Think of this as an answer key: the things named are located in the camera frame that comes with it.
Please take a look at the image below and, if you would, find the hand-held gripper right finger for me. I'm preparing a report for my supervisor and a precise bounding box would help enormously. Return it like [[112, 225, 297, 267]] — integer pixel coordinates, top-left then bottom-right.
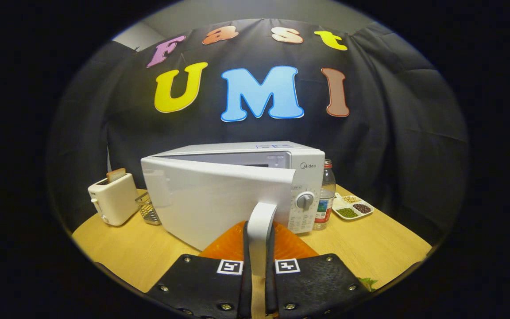
[[265, 222, 371, 319]]

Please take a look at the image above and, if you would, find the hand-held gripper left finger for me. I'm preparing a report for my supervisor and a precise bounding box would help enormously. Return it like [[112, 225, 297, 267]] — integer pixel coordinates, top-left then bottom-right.
[[146, 220, 254, 319]]

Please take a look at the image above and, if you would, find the brown food with green leaf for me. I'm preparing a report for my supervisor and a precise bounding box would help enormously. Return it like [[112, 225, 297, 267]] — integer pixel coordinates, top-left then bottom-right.
[[357, 277, 379, 292]]

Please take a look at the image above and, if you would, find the white microwave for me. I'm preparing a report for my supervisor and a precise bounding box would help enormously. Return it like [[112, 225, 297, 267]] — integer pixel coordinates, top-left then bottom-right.
[[140, 141, 326, 278]]

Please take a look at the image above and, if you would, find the white divided dish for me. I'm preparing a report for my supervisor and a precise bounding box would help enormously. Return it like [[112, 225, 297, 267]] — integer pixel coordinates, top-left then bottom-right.
[[332, 192, 374, 221]]

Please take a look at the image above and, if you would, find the clear plastic water bottle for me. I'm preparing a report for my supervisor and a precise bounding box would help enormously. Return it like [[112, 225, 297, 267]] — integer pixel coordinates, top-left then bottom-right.
[[313, 159, 336, 231]]

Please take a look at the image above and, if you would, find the cream toaster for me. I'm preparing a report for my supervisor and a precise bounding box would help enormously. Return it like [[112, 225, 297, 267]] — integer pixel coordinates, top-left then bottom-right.
[[88, 173, 139, 226]]

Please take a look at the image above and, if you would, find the wire mesh basket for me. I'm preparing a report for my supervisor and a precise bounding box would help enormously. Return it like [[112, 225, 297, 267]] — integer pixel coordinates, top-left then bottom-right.
[[135, 191, 162, 226]]

